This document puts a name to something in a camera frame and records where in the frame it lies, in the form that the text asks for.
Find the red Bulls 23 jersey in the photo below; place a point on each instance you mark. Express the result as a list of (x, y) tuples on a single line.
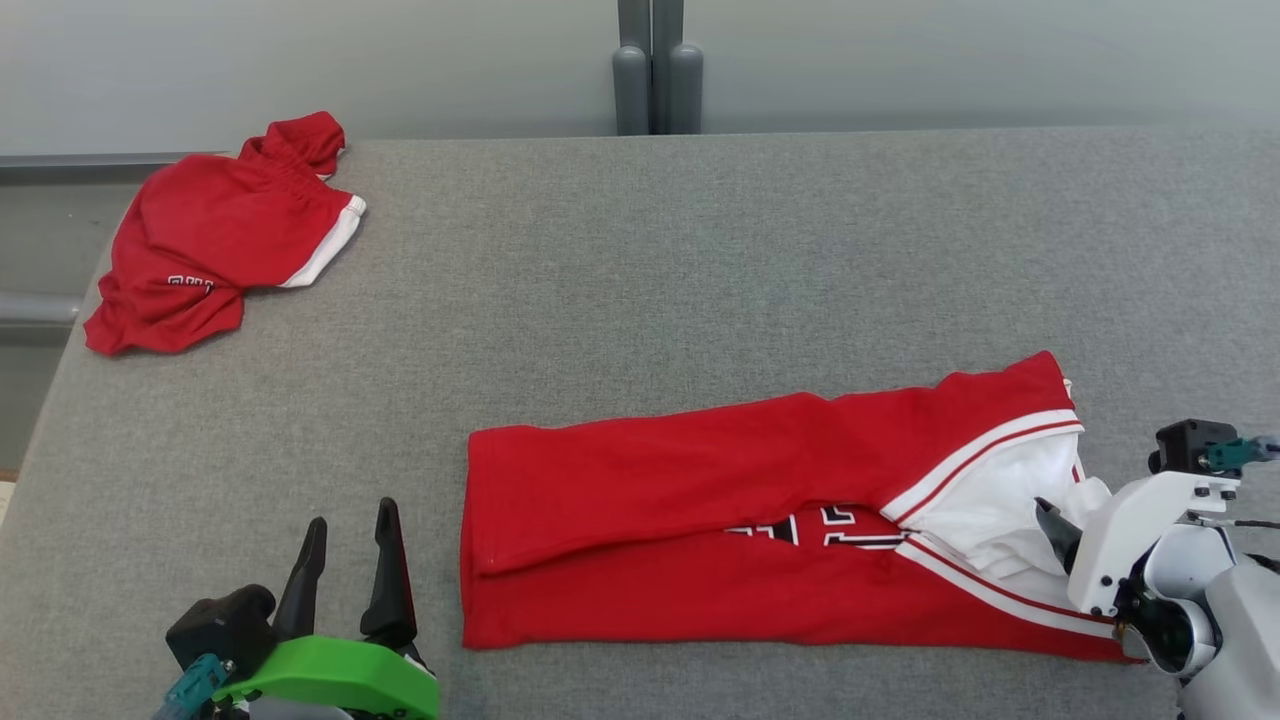
[(650, 480)]

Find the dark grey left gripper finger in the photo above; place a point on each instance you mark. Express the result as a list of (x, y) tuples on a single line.
[(303, 590), (390, 590)]

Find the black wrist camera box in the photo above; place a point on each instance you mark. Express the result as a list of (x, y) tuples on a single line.
[(1185, 445), (220, 625)]

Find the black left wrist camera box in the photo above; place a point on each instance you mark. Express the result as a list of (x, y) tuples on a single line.
[(220, 625)]

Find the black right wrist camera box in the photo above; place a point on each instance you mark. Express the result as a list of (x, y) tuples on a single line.
[(1185, 445)]

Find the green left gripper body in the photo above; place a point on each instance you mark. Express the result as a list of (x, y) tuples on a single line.
[(340, 675)]

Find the grey metal upright post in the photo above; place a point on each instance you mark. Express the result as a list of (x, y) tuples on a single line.
[(657, 80)]

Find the red shorts with white trim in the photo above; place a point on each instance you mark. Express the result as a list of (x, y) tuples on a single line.
[(210, 240)]

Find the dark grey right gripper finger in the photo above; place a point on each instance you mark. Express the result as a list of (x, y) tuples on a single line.
[(1062, 538)]

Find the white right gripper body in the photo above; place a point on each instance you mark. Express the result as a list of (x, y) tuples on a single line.
[(1120, 540)]

